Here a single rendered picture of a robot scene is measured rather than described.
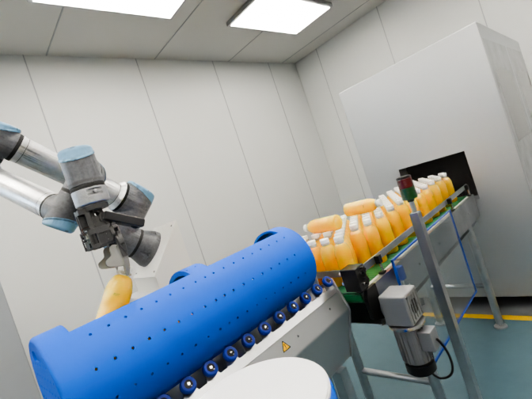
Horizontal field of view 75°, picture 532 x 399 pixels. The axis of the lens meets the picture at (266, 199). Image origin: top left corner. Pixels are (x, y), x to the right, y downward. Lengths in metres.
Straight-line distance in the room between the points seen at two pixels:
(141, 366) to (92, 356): 0.11
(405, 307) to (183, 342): 0.82
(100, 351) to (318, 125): 5.76
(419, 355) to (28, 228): 3.26
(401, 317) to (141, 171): 3.31
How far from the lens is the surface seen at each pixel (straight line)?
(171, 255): 1.74
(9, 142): 1.64
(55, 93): 4.20
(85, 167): 1.04
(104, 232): 1.03
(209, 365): 1.08
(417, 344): 1.51
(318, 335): 1.34
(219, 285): 1.06
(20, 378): 2.49
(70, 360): 0.92
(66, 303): 3.77
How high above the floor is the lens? 1.38
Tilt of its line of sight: 1 degrees down
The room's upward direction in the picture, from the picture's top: 19 degrees counter-clockwise
